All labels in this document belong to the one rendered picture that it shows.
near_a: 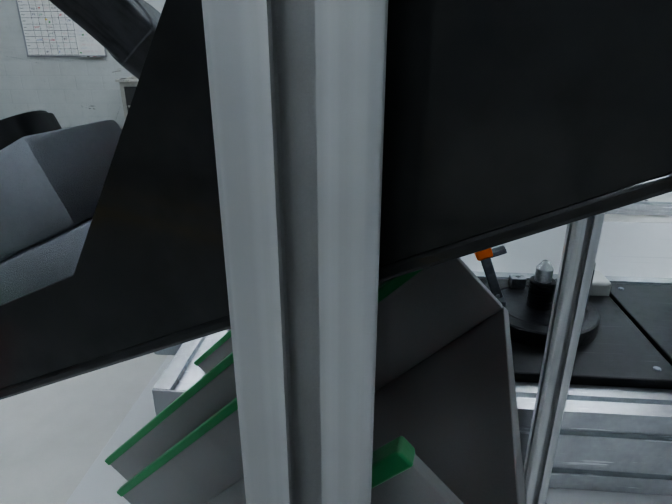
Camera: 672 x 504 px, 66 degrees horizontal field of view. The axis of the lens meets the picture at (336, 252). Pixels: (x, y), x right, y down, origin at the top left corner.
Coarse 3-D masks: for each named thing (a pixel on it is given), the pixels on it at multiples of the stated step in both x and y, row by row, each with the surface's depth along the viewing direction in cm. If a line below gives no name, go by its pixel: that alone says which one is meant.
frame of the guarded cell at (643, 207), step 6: (636, 204) 140; (642, 204) 140; (648, 204) 139; (654, 204) 139; (660, 204) 139; (666, 204) 139; (612, 210) 141; (618, 210) 141; (624, 210) 141; (630, 210) 140; (636, 210) 140; (642, 210) 140; (648, 210) 140; (654, 210) 140; (660, 210) 140; (666, 210) 140
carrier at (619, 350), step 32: (512, 288) 69; (544, 288) 62; (608, 288) 71; (512, 320) 61; (544, 320) 61; (608, 320) 65; (512, 352) 58; (576, 352) 58; (608, 352) 58; (640, 352) 58; (576, 384) 55; (608, 384) 54; (640, 384) 54
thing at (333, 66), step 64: (256, 0) 5; (320, 0) 5; (384, 0) 5; (256, 64) 6; (320, 64) 5; (384, 64) 6; (256, 128) 6; (320, 128) 6; (256, 192) 6; (320, 192) 6; (256, 256) 6; (320, 256) 6; (576, 256) 40; (256, 320) 7; (320, 320) 7; (576, 320) 42; (256, 384) 7; (320, 384) 7; (256, 448) 8; (320, 448) 8
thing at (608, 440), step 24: (528, 384) 54; (528, 408) 51; (576, 408) 51; (600, 408) 51; (624, 408) 51; (648, 408) 51; (528, 432) 52; (576, 432) 52; (600, 432) 52; (624, 432) 52; (648, 432) 51; (576, 456) 52; (600, 456) 52; (624, 456) 52; (648, 456) 52; (552, 480) 54; (576, 480) 54; (600, 480) 53; (624, 480) 53; (648, 480) 53
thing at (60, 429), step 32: (64, 384) 71; (96, 384) 71; (128, 384) 71; (0, 416) 65; (32, 416) 65; (64, 416) 65; (96, 416) 65; (0, 448) 60; (32, 448) 60; (64, 448) 60; (96, 448) 60; (0, 480) 55; (32, 480) 55; (64, 480) 55
